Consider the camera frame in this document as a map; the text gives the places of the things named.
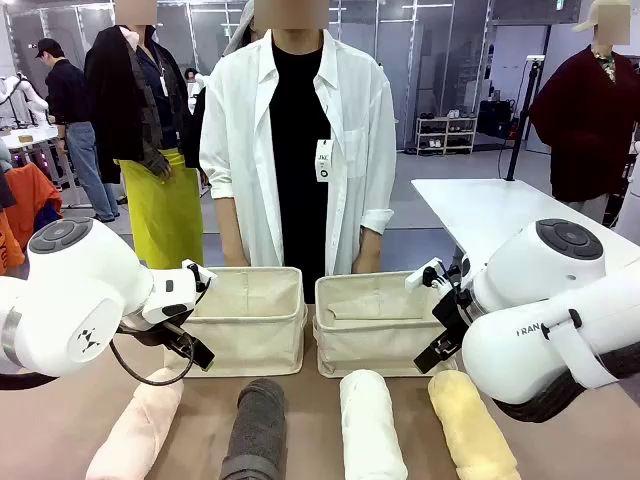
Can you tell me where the white side table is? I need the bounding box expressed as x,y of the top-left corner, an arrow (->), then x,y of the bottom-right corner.
410,178 -> 640,281

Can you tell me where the black t-shirt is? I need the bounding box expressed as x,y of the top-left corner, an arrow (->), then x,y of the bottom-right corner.
268,39 -> 334,304

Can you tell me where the black braided right arm sleeve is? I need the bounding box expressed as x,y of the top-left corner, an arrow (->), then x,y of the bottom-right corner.
492,342 -> 640,425

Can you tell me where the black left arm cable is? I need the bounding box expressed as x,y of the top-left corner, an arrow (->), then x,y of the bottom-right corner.
108,337 -> 197,387

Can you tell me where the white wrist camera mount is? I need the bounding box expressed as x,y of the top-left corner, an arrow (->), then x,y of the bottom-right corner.
404,257 -> 451,296
181,258 -> 219,294

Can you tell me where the pink towel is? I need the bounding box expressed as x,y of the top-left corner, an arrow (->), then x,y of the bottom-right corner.
85,367 -> 185,480

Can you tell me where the white background table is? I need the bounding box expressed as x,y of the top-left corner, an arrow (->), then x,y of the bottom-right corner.
0,124 -> 86,209

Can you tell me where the person's right forearm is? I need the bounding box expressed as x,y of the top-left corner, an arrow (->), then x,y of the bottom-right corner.
218,197 -> 247,249

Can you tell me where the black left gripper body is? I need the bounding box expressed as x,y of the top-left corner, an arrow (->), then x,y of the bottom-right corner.
160,321 -> 202,359

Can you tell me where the white open shirt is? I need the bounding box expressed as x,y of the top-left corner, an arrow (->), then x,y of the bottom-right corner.
198,28 -> 399,276

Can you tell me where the wooden shoe rack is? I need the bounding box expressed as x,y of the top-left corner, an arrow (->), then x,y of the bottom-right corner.
415,115 -> 479,156

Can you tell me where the white name tag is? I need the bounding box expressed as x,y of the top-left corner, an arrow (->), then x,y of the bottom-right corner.
315,138 -> 335,184

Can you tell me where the black case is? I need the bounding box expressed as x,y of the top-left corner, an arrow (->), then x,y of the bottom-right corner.
477,99 -> 516,139

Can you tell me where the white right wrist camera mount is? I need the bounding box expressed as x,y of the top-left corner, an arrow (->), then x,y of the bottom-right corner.
404,257 -> 451,296

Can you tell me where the person's left forearm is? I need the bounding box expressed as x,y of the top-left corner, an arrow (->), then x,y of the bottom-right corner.
357,224 -> 384,254

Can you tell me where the orange garment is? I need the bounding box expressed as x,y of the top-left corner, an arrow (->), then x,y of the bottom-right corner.
0,162 -> 64,276

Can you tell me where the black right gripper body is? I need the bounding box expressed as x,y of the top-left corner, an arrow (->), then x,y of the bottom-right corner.
431,288 -> 477,342

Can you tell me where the black tripod pole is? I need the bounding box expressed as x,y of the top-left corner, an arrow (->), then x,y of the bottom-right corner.
505,55 -> 545,182

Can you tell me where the grey towel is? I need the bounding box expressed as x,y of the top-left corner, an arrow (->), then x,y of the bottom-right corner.
219,378 -> 288,480

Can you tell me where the grey hooded garment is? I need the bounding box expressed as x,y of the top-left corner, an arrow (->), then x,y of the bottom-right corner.
223,0 -> 257,57

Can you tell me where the yellow towel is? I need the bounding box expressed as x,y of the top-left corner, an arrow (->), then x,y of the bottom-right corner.
428,370 -> 523,480

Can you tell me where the white towel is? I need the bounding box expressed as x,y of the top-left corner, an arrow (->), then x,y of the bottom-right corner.
339,368 -> 409,480

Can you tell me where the mannequin in maroon coat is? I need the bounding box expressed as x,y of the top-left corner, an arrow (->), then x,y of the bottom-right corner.
528,0 -> 640,231

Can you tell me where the beige fabric basket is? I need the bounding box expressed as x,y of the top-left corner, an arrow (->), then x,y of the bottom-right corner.
164,266 -> 307,379
313,270 -> 459,379

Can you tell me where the man in black cap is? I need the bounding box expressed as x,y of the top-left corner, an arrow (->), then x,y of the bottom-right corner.
34,37 -> 121,224

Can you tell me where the person's right hand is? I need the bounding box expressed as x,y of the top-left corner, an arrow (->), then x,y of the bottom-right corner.
223,244 -> 250,268

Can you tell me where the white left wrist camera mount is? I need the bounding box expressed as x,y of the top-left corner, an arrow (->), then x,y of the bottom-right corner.
181,258 -> 219,294

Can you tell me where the person's left hand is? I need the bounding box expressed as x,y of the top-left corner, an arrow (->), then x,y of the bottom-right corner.
352,249 -> 381,275

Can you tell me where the beige cap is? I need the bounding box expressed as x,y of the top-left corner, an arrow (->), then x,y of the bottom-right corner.
572,0 -> 601,34

